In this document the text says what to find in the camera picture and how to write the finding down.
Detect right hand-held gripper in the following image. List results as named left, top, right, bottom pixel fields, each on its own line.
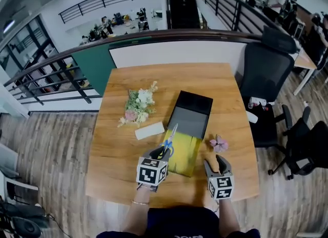
left=203, top=154, right=235, bottom=201

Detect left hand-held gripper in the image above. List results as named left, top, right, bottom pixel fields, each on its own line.
left=135, top=146, right=172, bottom=193

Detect blue-handled scissors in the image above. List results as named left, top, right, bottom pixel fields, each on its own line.
left=159, top=123, right=179, bottom=158

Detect black gift box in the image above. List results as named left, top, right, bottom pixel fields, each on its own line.
left=163, top=90, right=214, bottom=177

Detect person's right forearm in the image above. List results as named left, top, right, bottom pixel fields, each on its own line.
left=218, top=197, right=242, bottom=233

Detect person's left forearm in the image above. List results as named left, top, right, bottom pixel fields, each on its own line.
left=122, top=185, right=151, bottom=233

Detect small pink flower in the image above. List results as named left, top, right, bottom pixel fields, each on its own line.
left=209, top=134, right=230, bottom=154

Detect white rectangular block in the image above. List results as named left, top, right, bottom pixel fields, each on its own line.
left=134, top=121, right=166, bottom=141

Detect artificial flower bouquet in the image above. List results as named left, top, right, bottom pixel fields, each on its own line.
left=117, top=80, right=159, bottom=129

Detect person's dark shirt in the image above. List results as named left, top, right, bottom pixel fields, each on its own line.
left=95, top=205, right=261, bottom=238

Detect white and red object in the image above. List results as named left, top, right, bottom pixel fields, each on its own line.
left=248, top=96, right=270, bottom=111

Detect white divider panel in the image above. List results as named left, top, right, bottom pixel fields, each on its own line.
left=109, top=40, right=249, bottom=79

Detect green divider panel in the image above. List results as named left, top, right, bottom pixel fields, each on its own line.
left=71, top=36, right=152, bottom=97

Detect black mesh office chair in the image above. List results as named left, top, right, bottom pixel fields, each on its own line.
left=239, top=25, right=298, bottom=148

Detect wooden desk with white legs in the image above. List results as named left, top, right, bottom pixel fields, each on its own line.
left=293, top=49, right=319, bottom=96

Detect white cabinet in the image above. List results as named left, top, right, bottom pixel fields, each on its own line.
left=0, top=143, right=39, bottom=205

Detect black floor device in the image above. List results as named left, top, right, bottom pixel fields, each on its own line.
left=0, top=200, right=50, bottom=238

